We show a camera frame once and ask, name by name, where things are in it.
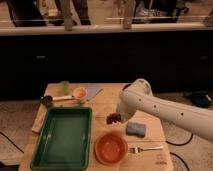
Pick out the red bowl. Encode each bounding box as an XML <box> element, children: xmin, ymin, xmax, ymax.
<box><xmin>94</xmin><ymin>133</ymin><xmax>128</xmax><ymax>166</ymax></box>

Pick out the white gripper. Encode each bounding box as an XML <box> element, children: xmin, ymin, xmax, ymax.
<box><xmin>116</xmin><ymin>105</ymin><xmax>136</xmax><ymax>123</ymax></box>

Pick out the dark scoop with wooden handle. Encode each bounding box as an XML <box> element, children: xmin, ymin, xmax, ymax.
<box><xmin>40</xmin><ymin>95</ymin><xmax>74</xmax><ymax>107</ymax></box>

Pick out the small orange cup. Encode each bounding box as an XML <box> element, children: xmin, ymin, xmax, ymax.
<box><xmin>73</xmin><ymin>87</ymin><xmax>87</xmax><ymax>103</ymax></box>

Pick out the dark red plate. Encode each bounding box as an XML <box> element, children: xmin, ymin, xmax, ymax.
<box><xmin>122</xmin><ymin>83</ymin><xmax>131</xmax><ymax>91</ymax></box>

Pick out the green plastic tray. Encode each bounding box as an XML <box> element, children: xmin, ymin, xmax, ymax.
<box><xmin>30</xmin><ymin>107</ymin><xmax>92</xmax><ymax>171</ymax></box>

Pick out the blue sponge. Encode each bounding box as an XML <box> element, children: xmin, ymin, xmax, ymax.
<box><xmin>126</xmin><ymin>122</ymin><xmax>146</xmax><ymax>137</ymax></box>

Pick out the dark blue object on floor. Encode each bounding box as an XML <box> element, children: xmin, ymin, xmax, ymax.
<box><xmin>190</xmin><ymin>93</ymin><xmax>212</xmax><ymax>108</ymax></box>

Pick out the black cable on floor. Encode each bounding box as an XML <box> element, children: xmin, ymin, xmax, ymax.
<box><xmin>165</xmin><ymin>132</ymin><xmax>195</xmax><ymax>171</ymax></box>

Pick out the grey cloth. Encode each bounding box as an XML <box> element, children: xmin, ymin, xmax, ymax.
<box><xmin>86</xmin><ymin>84</ymin><xmax>102</xmax><ymax>101</ymax></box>

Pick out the dark grape bunch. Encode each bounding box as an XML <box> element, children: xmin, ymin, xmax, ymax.
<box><xmin>106</xmin><ymin>113</ymin><xmax>121</xmax><ymax>124</ymax></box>

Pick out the green translucent cup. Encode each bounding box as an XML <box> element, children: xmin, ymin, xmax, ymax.
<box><xmin>60</xmin><ymin>81</ymin><xmax>69</xmax><ymax>95</ymax></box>

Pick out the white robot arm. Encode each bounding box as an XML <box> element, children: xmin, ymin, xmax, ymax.
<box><xmin>116</xmin><ymin>78</ymin><xmax>213</xmax><ymax>142</ymax></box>

